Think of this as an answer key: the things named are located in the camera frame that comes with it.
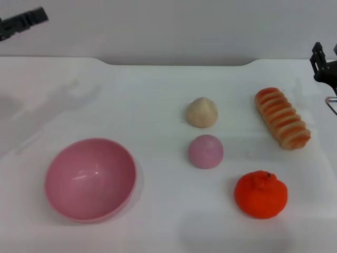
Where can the beige egg yolk pastry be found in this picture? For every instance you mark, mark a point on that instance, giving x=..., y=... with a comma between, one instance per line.
x=201, y=113

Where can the orange striped bread roll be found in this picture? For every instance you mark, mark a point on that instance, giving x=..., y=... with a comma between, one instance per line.
x=281, y=118

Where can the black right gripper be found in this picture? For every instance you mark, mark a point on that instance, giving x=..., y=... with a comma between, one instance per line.
x=329, y=73

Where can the pink round pastry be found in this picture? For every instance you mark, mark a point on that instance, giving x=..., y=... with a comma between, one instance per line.
x=205, y=155

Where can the orange tangerine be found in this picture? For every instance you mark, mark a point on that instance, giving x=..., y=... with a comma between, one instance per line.
x=260, y=197

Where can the pink plastic bowl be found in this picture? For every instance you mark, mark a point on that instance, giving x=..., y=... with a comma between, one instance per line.
x=89, y=182

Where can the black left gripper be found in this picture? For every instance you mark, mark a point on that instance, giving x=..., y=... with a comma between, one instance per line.
x=14, y=25

